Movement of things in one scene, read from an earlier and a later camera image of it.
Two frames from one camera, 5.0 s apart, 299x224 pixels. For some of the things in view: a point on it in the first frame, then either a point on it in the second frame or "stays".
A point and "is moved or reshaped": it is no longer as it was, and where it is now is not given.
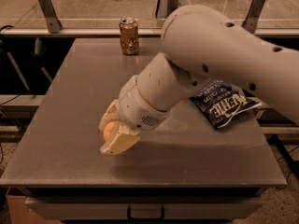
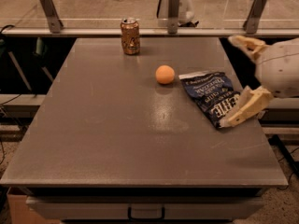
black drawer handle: [129, 209] stays
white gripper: [137, 105] -> [280, 70]
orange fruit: [106, 131] is moved or reshaped
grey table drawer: [147, 207] stays
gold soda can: [129, 35] stays
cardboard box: [21, 214] stays
